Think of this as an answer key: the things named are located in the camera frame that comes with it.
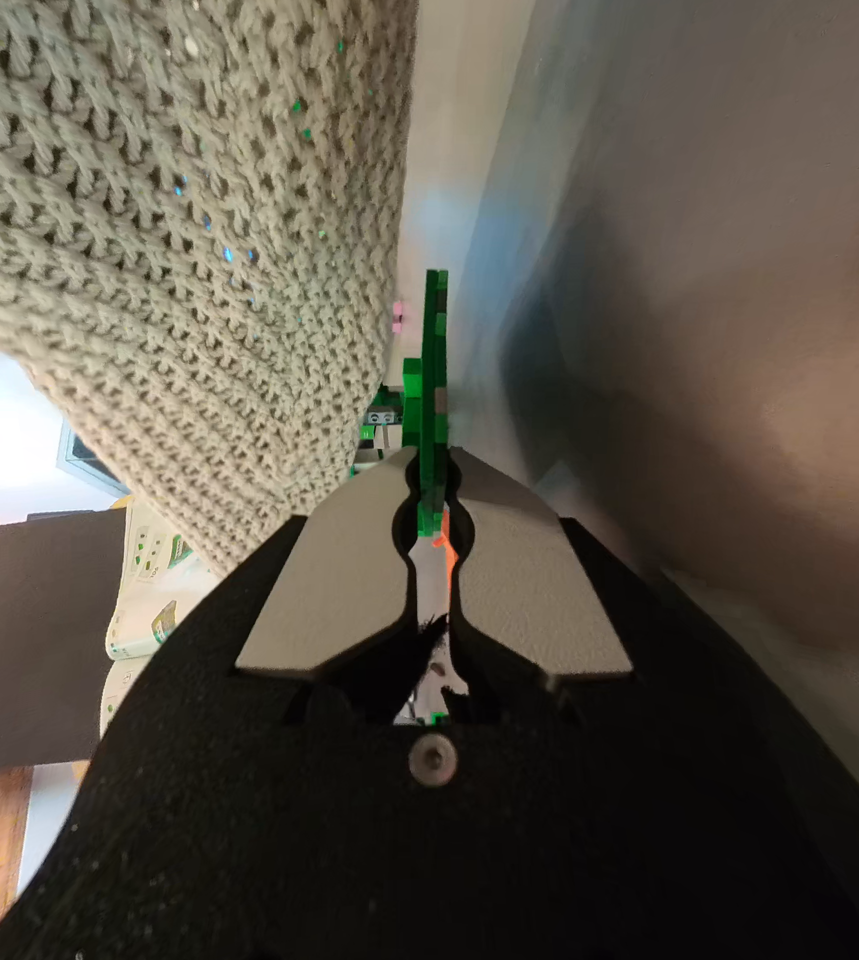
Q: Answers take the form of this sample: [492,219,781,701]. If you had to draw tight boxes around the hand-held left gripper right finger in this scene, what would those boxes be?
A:
[447,446,635,681]

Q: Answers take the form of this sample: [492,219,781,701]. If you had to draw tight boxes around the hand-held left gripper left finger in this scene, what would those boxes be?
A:
[234,447,421,682]

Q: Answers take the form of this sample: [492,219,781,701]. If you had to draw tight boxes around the green lego plate assembly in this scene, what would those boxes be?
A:
[402,270,452,538]

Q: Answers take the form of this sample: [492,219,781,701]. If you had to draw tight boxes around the person's right forearm knit sleeve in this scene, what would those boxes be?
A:
[0,0,420,573]

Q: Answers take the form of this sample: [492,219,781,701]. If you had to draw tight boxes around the grey and green lego pieces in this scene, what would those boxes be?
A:
[350,386,405,481]

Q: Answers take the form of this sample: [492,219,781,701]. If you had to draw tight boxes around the lego instruction booklet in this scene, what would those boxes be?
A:
[99,495,222,738]

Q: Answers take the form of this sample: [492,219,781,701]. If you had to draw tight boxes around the grey framed box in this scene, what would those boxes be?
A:
[56,422,132,498]

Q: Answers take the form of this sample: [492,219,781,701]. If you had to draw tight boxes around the dark brown panel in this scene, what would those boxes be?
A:
[0,510,132,775]

